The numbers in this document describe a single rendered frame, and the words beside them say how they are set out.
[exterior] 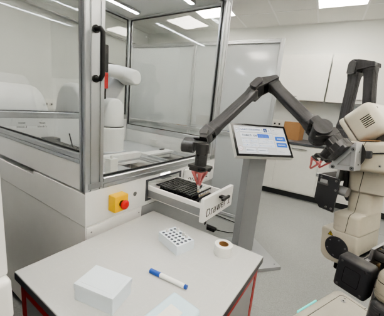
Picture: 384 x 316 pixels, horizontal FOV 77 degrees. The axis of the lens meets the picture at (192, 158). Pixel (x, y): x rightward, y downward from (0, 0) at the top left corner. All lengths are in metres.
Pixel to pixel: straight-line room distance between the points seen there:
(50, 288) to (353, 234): 1.17
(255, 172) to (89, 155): 1.49
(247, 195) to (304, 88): 2.62
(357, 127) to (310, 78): 3.20
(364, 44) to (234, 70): 2.49
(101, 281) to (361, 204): 1.08
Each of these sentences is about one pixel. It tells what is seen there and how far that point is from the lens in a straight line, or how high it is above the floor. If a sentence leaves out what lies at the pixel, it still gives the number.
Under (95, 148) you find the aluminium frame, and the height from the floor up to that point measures 1.11.
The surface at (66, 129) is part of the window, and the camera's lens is 1.10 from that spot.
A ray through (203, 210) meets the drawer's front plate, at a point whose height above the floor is 0.88.
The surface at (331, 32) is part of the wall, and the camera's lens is 4.91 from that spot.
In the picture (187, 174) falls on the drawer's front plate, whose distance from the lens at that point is 1.46.
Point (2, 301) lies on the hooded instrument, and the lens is 0.72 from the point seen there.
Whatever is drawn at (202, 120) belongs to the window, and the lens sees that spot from 1.57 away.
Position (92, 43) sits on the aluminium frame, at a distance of 0.98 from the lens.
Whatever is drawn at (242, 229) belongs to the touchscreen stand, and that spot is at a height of 0.27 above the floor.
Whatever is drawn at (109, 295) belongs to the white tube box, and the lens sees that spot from 0.75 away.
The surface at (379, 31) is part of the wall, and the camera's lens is 4.93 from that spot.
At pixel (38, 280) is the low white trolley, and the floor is 0.76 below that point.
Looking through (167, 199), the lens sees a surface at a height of 0.86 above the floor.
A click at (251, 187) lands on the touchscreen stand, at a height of 0.66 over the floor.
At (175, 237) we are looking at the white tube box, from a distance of 1.01.
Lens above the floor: 1.31
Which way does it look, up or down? 12 degrees down
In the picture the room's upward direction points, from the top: 5 degrees clockwise
